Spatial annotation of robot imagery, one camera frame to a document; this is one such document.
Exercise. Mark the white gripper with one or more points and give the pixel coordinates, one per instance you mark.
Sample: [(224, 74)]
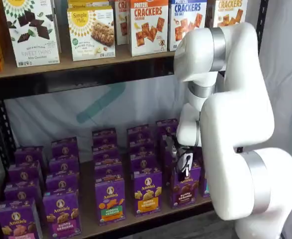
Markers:
[(189, 158)]

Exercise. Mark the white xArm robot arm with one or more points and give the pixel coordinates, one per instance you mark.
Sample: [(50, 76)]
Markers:
[(235, 112)]

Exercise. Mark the purple Annie's box teal label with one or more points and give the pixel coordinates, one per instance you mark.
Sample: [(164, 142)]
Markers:
[(205, 184)]

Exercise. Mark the purple Annie's box yellow label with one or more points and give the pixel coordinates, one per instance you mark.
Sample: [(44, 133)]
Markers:
[(139, 135), (143, 163), (141, 149), (148, 194)]

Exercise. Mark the purple Annie's hidden veggies box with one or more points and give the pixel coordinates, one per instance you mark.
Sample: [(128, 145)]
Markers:
[(106, 155), (109, 199), (104, 139), (108, 171)]

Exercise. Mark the wooden shelf board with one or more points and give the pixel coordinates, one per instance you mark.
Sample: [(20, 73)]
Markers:
[(86, 219), (86, 66)]

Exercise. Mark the purple Annie's box magenta label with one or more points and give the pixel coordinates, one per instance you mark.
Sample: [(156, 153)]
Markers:
[(63, 166), (65, 149), (61, 214), (61, 183)]

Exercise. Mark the orange cheddar pretzel crackers box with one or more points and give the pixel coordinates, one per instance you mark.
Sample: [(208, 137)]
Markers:
[(148, 30), (122, 25)]

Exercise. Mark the black metal shelf rack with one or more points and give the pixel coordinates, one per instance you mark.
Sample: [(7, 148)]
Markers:
[(61, 84)]

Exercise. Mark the purple Annie's box pink label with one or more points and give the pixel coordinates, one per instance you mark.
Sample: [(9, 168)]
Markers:
[(21, 193), (29, 156), (24, 174), (16, 221)]

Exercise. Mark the blue pretzel crackers box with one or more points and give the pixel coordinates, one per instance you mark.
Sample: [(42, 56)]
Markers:
[(185, 15)]

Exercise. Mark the Simple Mills bar box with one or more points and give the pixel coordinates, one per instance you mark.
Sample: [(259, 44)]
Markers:
[(91, 37), (86, 4)]

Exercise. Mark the yellow pretzel crackers box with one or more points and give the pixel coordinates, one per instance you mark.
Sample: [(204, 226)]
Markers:
[(230, 10)]

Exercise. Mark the white Sweet Thins box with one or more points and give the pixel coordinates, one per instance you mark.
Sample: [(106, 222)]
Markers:
[(31, 49)]

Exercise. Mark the pale backdrop sheet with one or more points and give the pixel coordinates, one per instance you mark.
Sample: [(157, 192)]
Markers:
[(61, 117)]

